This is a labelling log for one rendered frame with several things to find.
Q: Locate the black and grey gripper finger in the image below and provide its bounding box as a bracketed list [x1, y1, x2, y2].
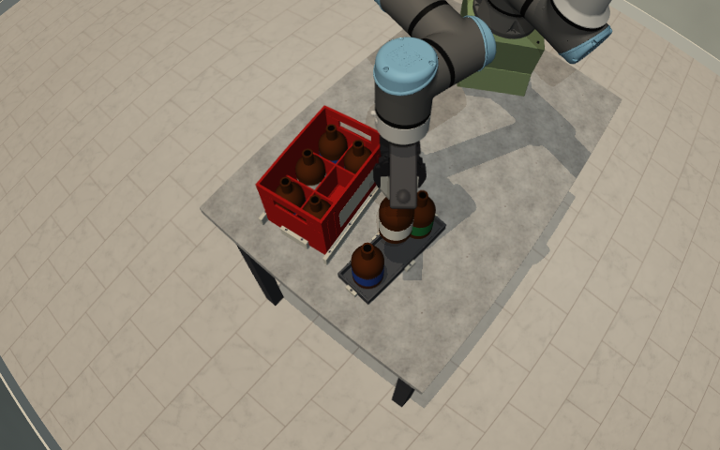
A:
[373, 163, 390, 200]
[417, 163, 427, 189]

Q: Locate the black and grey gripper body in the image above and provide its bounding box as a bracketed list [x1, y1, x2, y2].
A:
[379, 135, 423, 176]

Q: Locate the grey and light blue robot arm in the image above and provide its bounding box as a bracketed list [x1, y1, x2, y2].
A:
[371, 0, 612, 209]

